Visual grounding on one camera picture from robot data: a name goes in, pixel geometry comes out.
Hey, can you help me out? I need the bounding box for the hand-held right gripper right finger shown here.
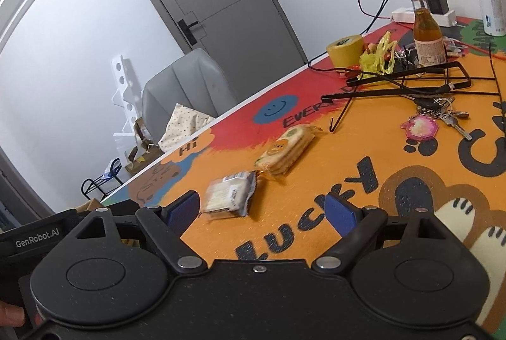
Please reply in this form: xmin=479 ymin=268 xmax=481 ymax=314
xmin=312 ymin=193 xmax=463 ymax=273

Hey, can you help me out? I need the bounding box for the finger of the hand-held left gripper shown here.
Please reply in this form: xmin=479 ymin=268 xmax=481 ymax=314
xmin=112 ymin=200 xmax=139 ymax=223

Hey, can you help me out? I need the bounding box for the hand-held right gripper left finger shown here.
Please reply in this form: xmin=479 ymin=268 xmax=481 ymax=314
xmin=71 ymin=190 xmax=209 ymax=273

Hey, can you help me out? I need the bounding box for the clear white cake packet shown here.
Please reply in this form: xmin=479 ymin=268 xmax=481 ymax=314
xmin=199 ymin=171 xmax=259 ymax=220

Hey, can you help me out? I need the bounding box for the person's left hand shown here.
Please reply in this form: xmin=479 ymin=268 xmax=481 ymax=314
xmin=0 ymin=301 xmax=28 ymax=329

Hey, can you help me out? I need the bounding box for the black metal floor rack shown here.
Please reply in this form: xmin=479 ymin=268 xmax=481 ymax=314
xmin=81 ymin=158 xmax=123 ymax=203

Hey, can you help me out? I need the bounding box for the brown paper clutter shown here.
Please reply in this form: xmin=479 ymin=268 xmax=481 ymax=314
xmin=125 ymin=118 xmax=165 ymax=173

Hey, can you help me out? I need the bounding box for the cartoon printed table mat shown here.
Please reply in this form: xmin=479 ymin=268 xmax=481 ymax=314
xmin=101 ymin=14 xmax=506 ymax=325

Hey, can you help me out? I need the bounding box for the yellow cracker packet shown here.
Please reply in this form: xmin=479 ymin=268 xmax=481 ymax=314
xmin=254 ymin=124 xmax=323 ymax=179

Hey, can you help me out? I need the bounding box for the spotted cream cloth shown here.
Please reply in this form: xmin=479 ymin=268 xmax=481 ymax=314
xmin=158 ymin=103 xmax=216 ymax=153

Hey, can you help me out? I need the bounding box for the grey chair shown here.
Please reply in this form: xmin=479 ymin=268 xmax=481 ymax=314
xmin=140 ymin=48 xmax=240 ymax=143

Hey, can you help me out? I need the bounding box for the white holed rack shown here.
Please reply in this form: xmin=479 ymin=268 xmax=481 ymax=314
xmin=110 ymin=54 xmax=145 ymax=167

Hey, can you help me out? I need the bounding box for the bunch of keys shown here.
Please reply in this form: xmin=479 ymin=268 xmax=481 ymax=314
xmin=414 ymin=95 xmax=473 ymax=141

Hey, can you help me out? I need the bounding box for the yellow plastic bag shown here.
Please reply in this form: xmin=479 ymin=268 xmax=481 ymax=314
xmin=359 ymin=31 xmax=398 ymax=74

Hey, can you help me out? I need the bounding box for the yellow tape roll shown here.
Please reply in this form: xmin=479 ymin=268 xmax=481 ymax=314
xmin=326 ymin=35 xmax=365 ymax=69

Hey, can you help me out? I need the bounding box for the amber glass bottle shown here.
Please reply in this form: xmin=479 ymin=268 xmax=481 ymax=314
xmin=405 ymin=0 xmax=448 ymax=68

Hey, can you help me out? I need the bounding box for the white power strip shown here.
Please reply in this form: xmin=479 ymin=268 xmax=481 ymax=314
xmin=391 ymin=8 xmax=458 ymax=28

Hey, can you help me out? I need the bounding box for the pink keychain charm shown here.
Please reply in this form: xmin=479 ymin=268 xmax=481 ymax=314
xmin=400 ymin=114 xmax=441 ymax=143

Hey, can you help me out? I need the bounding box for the black door handle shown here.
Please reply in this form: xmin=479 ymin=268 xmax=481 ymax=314
xmin=177 ymin=19 xmax=201 ymax=45

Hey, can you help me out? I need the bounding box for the thin black wire hanger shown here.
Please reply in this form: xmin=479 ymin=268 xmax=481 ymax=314
xmin=487 ymin=41 xmax=506 ymax=120

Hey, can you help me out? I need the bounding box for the black cable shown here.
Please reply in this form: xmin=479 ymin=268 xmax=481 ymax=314
xmin=361 ymin=0 xmax=436 ymax=34

